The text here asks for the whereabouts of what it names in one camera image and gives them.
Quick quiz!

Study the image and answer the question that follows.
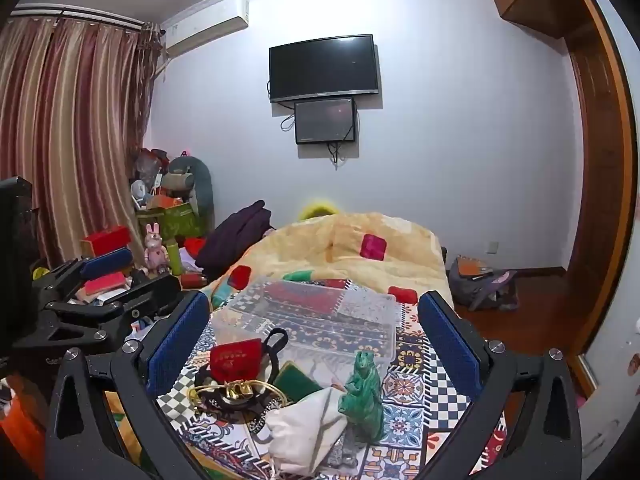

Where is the white cloth bag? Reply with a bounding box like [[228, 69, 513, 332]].
[[262, 386, 348, 476]]

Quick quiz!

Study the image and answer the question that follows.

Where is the clear plastic storage box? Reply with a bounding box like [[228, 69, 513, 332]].
[[210, 276, 398, 366]]

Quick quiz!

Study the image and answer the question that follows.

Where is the dark green pouch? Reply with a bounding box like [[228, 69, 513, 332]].
[[272, 360, 323, 403]]

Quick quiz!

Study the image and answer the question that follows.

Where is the black strap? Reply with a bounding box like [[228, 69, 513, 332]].
[[260, 328, 290, 386]]

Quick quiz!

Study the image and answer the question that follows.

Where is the striped red curtain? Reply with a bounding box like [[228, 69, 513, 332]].
[[0, 15, 162, 272]]

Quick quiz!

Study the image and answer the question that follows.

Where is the grey plush toy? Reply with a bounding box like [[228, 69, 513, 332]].
[[167, 155, 215, 227]]

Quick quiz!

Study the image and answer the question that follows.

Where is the pink bunny toy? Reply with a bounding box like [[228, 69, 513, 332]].
[[143, 222, 168, 276]]

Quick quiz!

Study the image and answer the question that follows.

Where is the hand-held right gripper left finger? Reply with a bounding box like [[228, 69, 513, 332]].
[[44, 290, 211, 480]]

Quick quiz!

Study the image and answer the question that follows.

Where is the green storage box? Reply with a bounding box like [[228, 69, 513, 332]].
[[136, 204, 204, 247]]

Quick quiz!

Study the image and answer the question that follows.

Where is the yellow round object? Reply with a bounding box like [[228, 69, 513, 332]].
[[301, 200, 341, 221]]

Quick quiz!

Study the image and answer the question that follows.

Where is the green plush dinosaur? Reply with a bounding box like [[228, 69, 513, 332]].
[[339, 350, 385, 443]]

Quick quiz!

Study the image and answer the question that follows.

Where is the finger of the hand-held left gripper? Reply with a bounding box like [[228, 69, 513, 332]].
[[31, 247, 135, 307], [12, 274, 183, 358]]

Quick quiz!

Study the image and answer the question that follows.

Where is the grey backpack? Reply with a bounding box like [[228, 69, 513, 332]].
[[447, 256, 520, 312]]

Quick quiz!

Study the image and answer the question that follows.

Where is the red box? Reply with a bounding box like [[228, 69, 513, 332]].
[[81, 225, 132, 259]]

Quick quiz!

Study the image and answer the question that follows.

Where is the white curtain rail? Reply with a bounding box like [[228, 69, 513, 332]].
[[10, 4, 152, 29]]

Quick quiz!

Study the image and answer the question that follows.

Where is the dark purple clothing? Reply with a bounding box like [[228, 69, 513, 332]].
[[195, 200, 273, 279]]

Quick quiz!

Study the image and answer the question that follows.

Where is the magenta square cushion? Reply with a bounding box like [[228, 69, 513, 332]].
[[360, 234, 389, 261]]

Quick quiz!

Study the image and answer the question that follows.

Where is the yellow fleece blanket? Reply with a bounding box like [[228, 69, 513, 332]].
[[205, 211, 453, 311]]

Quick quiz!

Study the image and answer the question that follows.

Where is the small black wall monitor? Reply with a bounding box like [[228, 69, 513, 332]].
[[294, 97, 358, 145]]

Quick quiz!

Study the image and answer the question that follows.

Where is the large black wall television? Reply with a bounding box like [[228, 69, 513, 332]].
[[268, 34, 377, 104]]

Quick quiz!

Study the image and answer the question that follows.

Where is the white door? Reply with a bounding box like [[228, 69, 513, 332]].
[[580, 230, 640, 466]]

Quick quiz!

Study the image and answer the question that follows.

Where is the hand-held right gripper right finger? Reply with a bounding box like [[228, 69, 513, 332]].
[[417, 290, 585, 480]]

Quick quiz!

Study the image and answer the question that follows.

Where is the pink flat box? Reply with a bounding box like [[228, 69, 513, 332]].
[[84, 274, 127, 296]]

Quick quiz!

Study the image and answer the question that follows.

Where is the red fabric pouch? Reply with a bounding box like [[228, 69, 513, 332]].
[[209, 338, 264, 380]]

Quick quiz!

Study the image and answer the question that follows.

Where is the colourful patterned blanket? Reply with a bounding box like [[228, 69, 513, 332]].
[[155, 275, 507, 480]]

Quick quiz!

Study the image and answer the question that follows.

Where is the white air conditioner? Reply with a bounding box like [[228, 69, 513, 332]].
[[161, 0, 250, 59]]

